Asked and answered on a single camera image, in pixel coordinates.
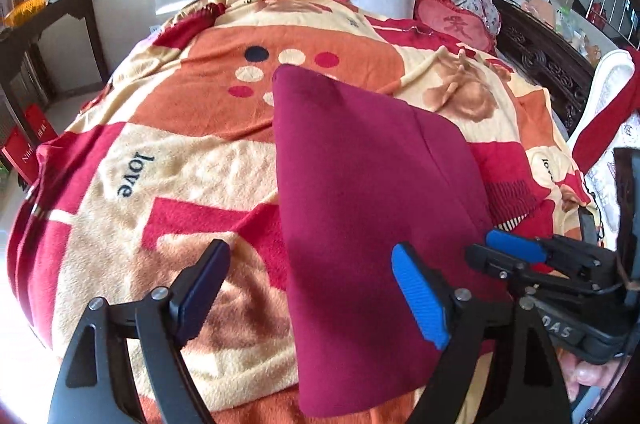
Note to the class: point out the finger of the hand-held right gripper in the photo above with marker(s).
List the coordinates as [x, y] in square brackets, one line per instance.
[492, 261]
[517, 246]

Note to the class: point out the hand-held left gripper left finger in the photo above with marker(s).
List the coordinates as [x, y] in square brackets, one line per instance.
[200, 296]

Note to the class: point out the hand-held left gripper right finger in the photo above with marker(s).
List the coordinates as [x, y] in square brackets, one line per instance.
[420, 296]

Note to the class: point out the maroon knit garment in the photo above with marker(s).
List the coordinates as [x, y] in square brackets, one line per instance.
[360, 184]

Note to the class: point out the person's right hand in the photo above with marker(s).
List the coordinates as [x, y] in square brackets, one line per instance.
[585, 374]

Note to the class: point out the red scarf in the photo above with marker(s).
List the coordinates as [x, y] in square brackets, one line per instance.
[617, 119]

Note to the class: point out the white padded cloth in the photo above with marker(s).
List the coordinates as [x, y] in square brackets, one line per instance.
[607, 84]

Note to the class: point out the printed red orange blanket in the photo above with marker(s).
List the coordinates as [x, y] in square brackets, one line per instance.
[165, 104]

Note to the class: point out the dark carved wooden headboard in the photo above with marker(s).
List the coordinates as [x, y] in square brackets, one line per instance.
[540, 49]

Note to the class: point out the red gift boxes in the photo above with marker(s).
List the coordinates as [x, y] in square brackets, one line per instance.
[17, 156]

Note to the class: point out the red paper bag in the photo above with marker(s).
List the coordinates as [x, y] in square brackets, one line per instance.
[42, 126]

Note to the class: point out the cluttered bedside packets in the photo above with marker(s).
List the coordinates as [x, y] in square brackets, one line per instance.
[555, 16]

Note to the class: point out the dark wooden table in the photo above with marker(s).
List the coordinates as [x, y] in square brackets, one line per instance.
[65, 11]

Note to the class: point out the orange yellow object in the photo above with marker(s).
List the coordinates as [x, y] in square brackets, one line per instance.
[27, 6]

